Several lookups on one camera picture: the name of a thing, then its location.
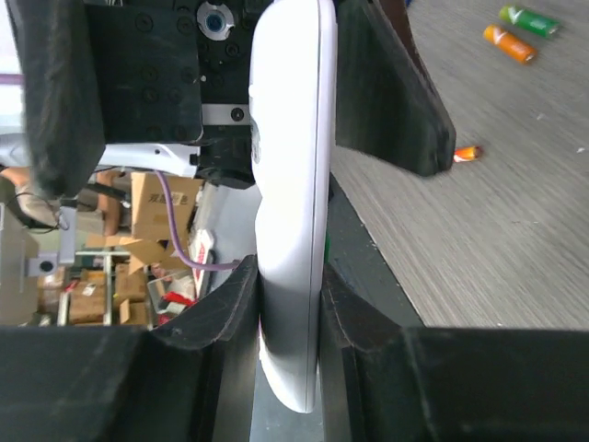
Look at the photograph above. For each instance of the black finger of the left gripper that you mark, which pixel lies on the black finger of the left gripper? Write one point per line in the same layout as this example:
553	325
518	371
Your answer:
387	105

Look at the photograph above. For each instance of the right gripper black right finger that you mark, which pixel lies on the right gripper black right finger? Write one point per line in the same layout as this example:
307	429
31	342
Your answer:
382	382

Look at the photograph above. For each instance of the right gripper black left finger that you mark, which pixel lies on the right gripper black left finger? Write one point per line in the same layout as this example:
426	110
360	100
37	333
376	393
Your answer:
191	379

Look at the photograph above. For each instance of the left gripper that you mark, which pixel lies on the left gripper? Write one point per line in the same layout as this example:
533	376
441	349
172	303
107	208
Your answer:
173	85

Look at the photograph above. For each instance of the orange red battery low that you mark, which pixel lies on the orange red battery low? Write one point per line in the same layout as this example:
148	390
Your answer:
467	154

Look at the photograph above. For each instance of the stacked cardboard boxes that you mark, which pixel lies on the stacked cardboard boxes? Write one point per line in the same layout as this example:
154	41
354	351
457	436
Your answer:
149	242

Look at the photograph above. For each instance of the orange green battery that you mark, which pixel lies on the orange green battery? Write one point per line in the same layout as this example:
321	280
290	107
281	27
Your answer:
507	42

